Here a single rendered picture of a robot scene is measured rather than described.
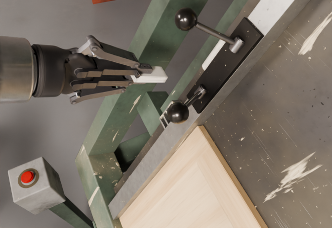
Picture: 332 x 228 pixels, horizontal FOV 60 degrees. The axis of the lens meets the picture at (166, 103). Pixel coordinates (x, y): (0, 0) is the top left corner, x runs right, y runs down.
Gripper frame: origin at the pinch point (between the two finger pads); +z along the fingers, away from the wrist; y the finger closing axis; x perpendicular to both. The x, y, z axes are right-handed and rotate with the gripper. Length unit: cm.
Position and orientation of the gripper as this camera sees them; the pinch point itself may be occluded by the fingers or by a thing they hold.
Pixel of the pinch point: (148, 73)
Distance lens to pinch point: 53.4
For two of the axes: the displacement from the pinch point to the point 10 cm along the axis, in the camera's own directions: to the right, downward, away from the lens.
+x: 4.4, 7.5, -4.9
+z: 7.8, -0.4, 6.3
